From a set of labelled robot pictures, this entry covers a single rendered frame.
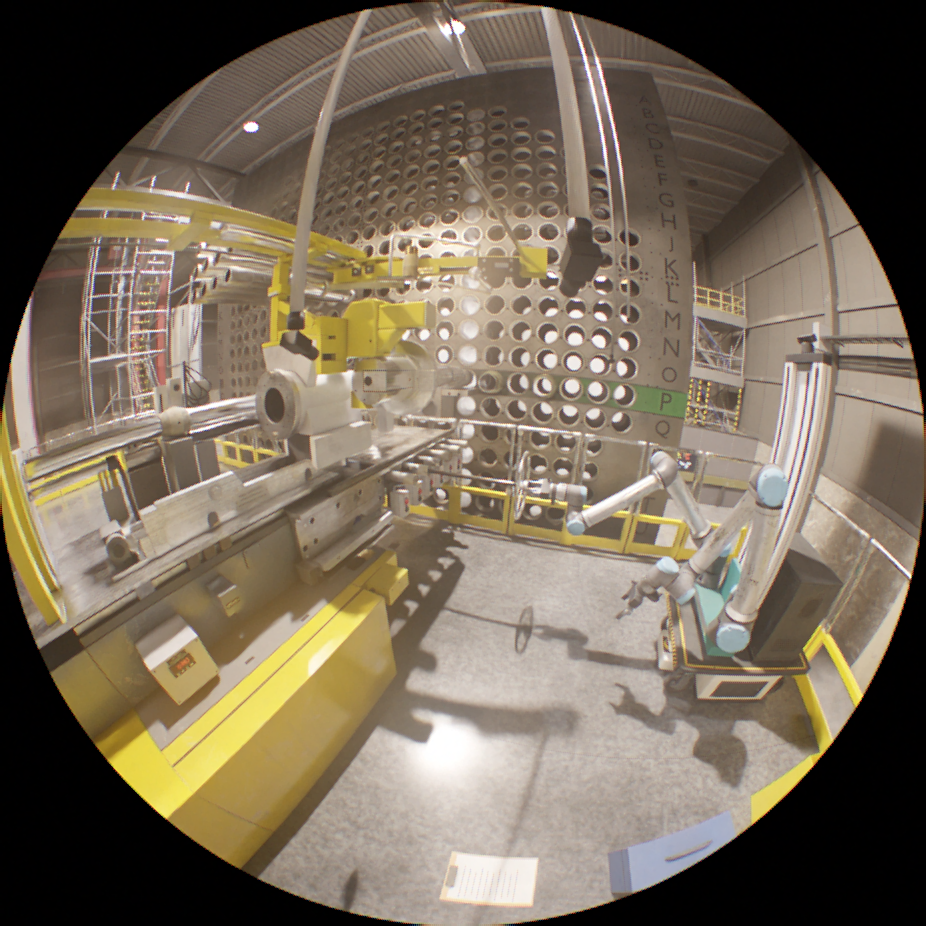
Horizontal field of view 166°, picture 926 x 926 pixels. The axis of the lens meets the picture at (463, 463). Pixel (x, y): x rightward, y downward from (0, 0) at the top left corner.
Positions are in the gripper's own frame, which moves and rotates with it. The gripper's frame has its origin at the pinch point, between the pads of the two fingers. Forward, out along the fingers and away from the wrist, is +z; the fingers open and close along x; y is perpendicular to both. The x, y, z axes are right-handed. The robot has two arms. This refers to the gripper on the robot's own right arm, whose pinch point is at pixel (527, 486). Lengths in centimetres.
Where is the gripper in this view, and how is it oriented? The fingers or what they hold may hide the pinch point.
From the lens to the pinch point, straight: 179.6
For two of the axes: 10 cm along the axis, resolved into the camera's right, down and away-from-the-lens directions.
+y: -0.6, -8.4, -5.4
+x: -3.4, 5.3, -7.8
